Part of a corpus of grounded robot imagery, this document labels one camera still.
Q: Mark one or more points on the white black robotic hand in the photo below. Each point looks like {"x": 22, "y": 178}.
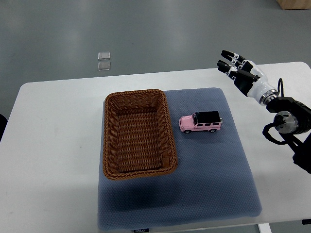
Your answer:
{"x": 247, "y": 77}

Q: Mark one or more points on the pink toy car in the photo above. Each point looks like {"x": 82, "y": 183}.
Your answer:
{"x": 209, "y": 121}

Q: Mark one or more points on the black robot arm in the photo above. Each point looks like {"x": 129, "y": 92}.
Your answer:
{"x": 291, "y": 118}

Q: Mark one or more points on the brown wicker basket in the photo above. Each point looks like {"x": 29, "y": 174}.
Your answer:
{"x": 138, "y": 135}

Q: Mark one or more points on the cardboard box corner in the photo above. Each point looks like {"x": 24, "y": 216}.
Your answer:
{"x": 294, "y": 4}

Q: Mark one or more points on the blue-grey padded mat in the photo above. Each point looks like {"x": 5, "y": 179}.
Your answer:
{"x": 213, "y": 180}

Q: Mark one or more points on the upper floor socket plate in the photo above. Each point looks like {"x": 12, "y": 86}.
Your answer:
{"x": 104, "y": 55}

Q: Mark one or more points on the white table leg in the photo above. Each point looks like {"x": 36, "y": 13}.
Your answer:
{"x": 264, "y": 228}

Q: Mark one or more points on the dark object at left edge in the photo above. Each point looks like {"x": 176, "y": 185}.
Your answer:
{"x": 3, "y": 123}

